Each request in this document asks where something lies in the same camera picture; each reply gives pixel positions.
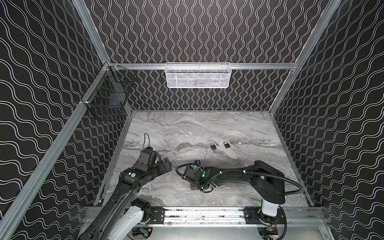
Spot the black wire mesh basket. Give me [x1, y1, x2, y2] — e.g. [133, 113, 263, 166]
[85, 64, 137, 122]

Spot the white wire mesh basket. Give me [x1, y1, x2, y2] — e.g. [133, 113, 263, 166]
[165, 62, 232, 89]

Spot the black padlock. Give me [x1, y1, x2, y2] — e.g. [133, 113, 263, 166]
[210, 143, 217, 150]
[224, 142, 231, 149]

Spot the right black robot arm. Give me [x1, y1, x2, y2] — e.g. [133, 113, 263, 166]
[176, 161, 286, 218]

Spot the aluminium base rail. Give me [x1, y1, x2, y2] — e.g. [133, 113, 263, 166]
[80, 206, 328, 227]

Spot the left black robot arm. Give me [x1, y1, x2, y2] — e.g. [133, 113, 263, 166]
[78, 147, 172, 240]

